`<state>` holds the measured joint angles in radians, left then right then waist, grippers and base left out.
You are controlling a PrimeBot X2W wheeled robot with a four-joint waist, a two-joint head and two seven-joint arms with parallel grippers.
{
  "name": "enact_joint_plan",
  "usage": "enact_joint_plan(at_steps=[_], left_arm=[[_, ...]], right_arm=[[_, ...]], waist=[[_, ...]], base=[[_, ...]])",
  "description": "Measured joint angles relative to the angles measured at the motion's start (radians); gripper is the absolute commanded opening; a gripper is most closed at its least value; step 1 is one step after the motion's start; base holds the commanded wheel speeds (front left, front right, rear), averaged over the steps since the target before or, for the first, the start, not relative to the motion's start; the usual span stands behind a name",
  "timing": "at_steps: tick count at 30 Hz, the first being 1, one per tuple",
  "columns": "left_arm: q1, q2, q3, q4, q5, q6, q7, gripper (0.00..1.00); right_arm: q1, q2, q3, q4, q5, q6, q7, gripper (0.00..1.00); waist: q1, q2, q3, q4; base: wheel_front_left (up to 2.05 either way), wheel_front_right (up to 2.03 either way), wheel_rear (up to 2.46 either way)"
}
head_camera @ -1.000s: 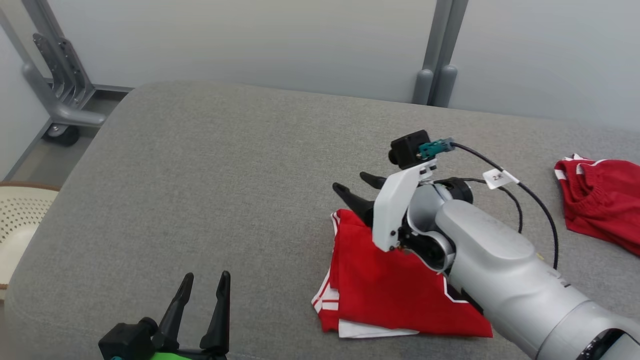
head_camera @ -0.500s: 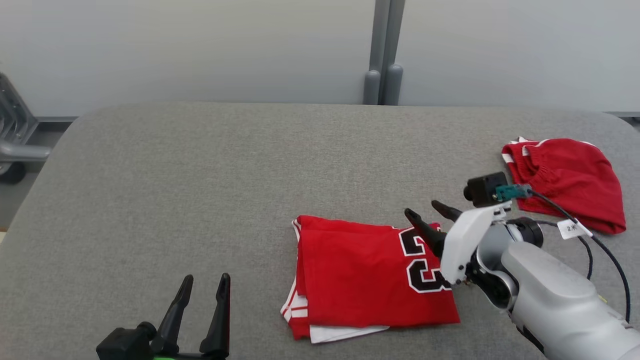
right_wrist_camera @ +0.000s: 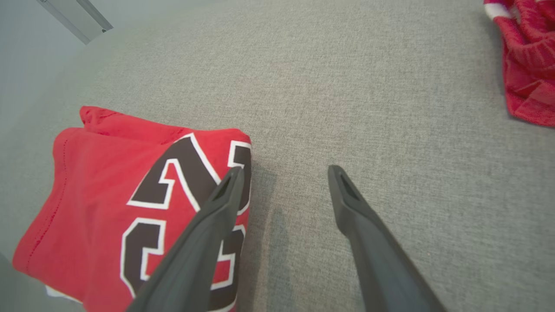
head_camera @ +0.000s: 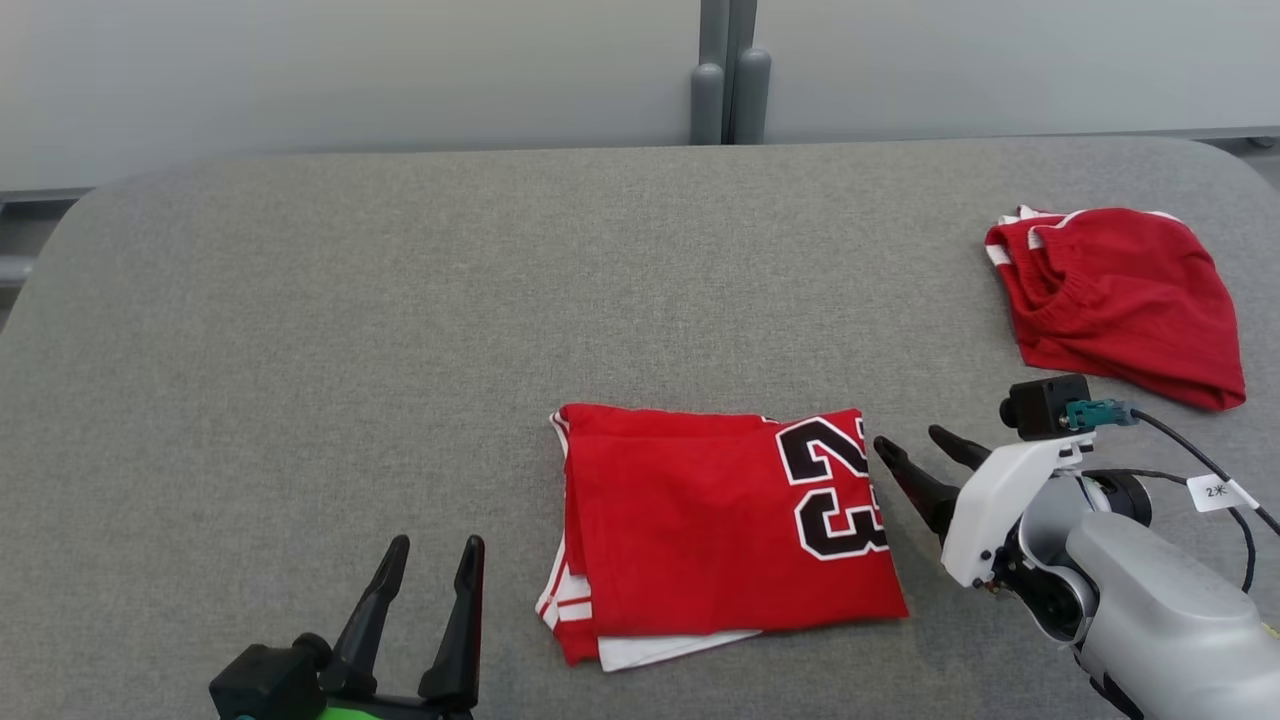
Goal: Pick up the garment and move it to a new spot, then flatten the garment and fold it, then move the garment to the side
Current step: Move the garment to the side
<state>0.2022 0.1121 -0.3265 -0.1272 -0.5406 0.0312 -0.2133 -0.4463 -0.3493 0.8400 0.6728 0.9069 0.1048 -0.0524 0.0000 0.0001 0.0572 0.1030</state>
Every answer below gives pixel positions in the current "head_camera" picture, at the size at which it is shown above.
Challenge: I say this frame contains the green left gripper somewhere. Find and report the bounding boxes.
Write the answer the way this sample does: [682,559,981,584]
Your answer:
[300,535,487,720]

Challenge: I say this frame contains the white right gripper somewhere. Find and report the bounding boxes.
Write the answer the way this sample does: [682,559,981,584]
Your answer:
[873,425,1088,591]

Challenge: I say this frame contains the red shorts with white stripes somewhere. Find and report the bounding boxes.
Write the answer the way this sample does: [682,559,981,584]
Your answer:
[984,205,1249,413]

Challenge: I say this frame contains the red jersey with white sleeves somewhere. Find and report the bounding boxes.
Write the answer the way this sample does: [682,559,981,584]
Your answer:
[534,402,910,673]

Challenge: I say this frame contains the black right camera cable teal plug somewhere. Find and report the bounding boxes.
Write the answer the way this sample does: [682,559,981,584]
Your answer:
[1064,398,1280,536]

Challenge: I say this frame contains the white right cable tag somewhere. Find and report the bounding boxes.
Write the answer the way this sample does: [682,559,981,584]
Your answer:
[1186,473,1260,515]

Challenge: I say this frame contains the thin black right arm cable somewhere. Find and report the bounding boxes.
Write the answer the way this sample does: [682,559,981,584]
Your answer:
[1085,468,1257,593]

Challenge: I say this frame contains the grey partition post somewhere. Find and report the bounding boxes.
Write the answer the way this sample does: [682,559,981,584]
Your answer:
[725,0,773,146]
[690,0,728,147]

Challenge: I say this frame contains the grey partition base rail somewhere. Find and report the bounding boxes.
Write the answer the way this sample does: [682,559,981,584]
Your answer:
[1195,126,1280,153]
[0,187,93,213]

